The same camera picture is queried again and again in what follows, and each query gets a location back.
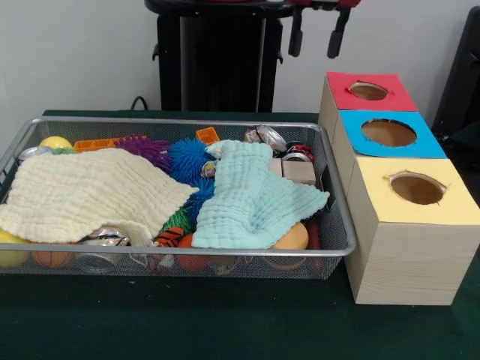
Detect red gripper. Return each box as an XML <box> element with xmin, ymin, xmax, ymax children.
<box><xmin>287</xmin><ymin>0</ymin><xmax>362</xmax><ymax>59</ymax></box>

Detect light blue waffle cloth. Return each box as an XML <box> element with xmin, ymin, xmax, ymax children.
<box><xmin>190</xmin><ymin>139</ymin><xmax>331</xmax><ymax>251</ymax></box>

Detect silver mesh bin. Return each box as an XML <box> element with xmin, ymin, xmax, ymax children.
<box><xmin>0</xmin><ymin>116</ymin><xmax>356</xmax><ymax>281</ymax></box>

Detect wooden box with three holes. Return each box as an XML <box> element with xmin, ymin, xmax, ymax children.
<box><xmin>318</xmin><ymin>70</ymin><xmax>480</xmax><ymax>307</ymax></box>

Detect crushed silver can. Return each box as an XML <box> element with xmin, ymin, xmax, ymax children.
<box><xmin>244</xmin><ymin>124</ymin><xmax>288</xmax><ymax>153</ymax></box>

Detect wooden cube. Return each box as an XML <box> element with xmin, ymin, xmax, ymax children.
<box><xmin>280</xmin><ymin>160</ymin><xmax>317</xmax><ymax>186</ymax></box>

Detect orange plastic grid block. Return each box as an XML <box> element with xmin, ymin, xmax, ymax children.
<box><xmin>73</xmin><ymin>137</ymin><xmax>121</xmax><ymax>153</ymax></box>
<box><xmin>195</xmin><ymin>126</ymin><xmax>221</xmax><ymax>146</ymax></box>

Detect black upright panel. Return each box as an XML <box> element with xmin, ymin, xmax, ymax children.
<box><xmin>430</xmin><ymin>5</ymin><xmax>480</xmax><ymax>131</ymax></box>

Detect blue spiky ball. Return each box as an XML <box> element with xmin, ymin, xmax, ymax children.
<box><xmin>167</xmin><ymin>137</ymin><xmax>218</xmax><ymax>185</ymax></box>
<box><xmin>183</xmin><ymin>178</ymin><xmax>217</xmax><ymax>226</ymax></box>

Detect dark green side tablecloth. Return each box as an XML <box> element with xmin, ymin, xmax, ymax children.
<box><xmin>445</xmin><ymin>121</ymin><xmax>480</xmax><ymax>143</ymax></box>

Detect orange sponge disc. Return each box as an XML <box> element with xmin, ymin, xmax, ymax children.
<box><xmin>269</xmin><ymin>221</ymin><xmax>311</xmax><ymax>251</ymax></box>

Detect purple spiky ball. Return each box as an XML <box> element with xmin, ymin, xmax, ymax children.
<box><xmin>114</xmin><ymin>134</ymin><xmax>173</xmax><ymax>173</ymax></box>

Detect cream waffle cloth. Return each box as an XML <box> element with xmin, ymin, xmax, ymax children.
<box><xmin>0</xmin><ymin>147</ymin><xmax>200</xmax><ymax>247</ymax></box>

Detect yellow ball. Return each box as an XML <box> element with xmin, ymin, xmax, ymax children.
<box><xmin>38</xmin><ymin>135</ymin><xmax>74</xmax><ymax>150</ymax></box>

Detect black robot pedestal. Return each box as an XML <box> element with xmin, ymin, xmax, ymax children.
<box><xmin>144</xmin><ymin>0</ymin><xmax>297</xmax><ymax>113</ymax></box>

